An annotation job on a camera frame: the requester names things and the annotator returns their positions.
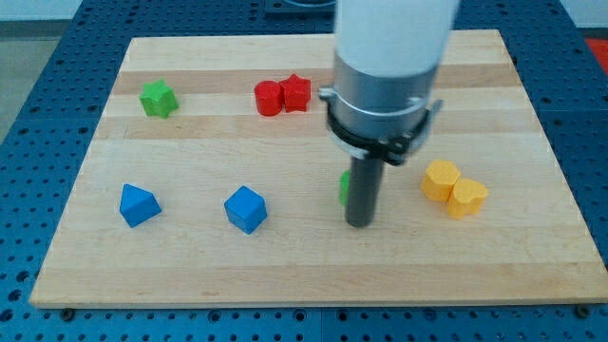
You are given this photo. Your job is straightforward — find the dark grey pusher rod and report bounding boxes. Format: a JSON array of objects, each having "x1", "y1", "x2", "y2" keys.
[{"x1": 345, "y1": 157, "x2": 384, "y2": 228}]

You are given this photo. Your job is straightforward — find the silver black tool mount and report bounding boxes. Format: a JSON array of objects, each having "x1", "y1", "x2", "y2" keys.
[{"x1": 319, "y1": 54, "x2": 442, "y2": 166}]

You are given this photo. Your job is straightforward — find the green circle block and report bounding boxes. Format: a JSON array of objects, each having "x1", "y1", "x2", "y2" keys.
[{"x1": 338, "y1": 170, "x2": 351, "y2": 206}]

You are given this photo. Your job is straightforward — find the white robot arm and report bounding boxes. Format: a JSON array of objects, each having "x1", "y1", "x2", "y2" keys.
[{"x1": 319, "y1": 0, "x2": 461, "y2": 228}]

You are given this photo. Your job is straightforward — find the red star block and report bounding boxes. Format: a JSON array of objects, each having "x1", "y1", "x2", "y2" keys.
[{"x1": 279, "y1": 74, "x2": 312, "y2": 112}]

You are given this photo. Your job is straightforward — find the green star block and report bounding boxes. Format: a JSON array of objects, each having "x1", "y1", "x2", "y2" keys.
[{"x1": 140, "y1": 79, "x2": 179, "y2": 119}]

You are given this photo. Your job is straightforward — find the yellow hexagon block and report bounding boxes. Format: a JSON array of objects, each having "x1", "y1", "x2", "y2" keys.
[{"x1": 421, "y1": 160, "x2": 462, "y2": 202}]

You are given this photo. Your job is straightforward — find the yellow heart block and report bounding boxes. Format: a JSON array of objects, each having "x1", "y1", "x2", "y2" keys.
[{"x1": 446, "y1": 178, "x2": 489, "y2": 219}]

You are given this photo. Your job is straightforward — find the red cylinder block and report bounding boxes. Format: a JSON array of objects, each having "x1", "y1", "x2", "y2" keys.
[{"x1": 254, "y1": 80, "x2": 283, "y2": 117}]

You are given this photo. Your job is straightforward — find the blue cube block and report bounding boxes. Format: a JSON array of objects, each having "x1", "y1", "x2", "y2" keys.
[{"x1": 224, "y1": 185, "x2": 268, "y2": 235}]

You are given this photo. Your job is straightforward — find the wooden board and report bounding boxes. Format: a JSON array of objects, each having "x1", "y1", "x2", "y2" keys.
[{"x1": 29, "y1": 29, "x2": 607, "y2": 309}]

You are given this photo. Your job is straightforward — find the blue triangle block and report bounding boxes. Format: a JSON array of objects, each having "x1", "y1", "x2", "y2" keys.
[{"x1": 119, "y1": 184, "x2": 162, "y2": 228}]

